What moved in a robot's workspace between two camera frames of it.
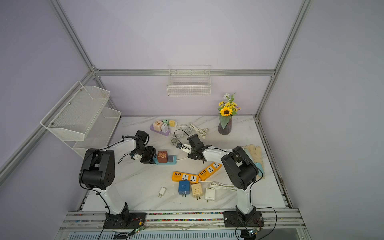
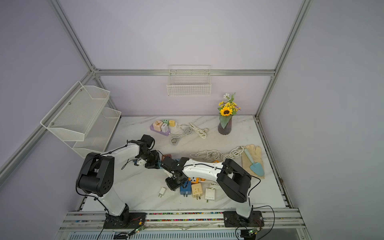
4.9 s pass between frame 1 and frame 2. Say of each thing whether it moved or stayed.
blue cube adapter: stayed
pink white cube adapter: stayed
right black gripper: moved
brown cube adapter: moved
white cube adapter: stayed
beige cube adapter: stayed
